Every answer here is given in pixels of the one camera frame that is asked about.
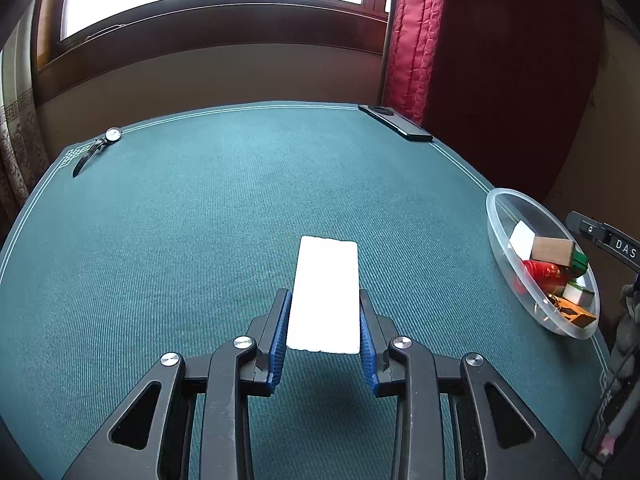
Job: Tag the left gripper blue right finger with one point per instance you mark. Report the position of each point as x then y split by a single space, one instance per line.
381 373

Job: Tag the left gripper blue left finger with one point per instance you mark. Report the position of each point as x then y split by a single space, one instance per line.
269 331

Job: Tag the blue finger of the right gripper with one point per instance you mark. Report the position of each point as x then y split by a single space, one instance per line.
594 231

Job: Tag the green tin box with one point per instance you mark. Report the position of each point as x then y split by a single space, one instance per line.
578 263

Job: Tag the small tan wooden block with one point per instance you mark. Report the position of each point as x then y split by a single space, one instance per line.
554 250

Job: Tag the white striped triangular block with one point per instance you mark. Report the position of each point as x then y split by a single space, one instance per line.
325 303

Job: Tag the red Skittles candy can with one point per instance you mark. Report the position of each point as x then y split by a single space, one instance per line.
549 277

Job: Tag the green white mahjong tile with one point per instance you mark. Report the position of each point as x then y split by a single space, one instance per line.
578 294

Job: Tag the long white wooden block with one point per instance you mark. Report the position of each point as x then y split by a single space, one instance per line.
522 240

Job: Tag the orange striped triangular block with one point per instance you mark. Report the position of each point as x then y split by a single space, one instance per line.
574 314

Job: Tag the grey gloved right hand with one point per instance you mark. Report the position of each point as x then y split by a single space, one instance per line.
623 362

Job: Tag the clear plastic bowl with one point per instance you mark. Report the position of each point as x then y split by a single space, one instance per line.
505 208

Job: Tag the black smartphone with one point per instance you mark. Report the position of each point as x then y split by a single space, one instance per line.
399 124

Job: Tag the red quilted curtain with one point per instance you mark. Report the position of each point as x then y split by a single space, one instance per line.
412 35

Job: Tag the beige patterned curtain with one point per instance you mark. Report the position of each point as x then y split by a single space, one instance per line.
24 159

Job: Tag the brown wooden window frame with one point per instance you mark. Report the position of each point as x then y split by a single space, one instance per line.
79 40

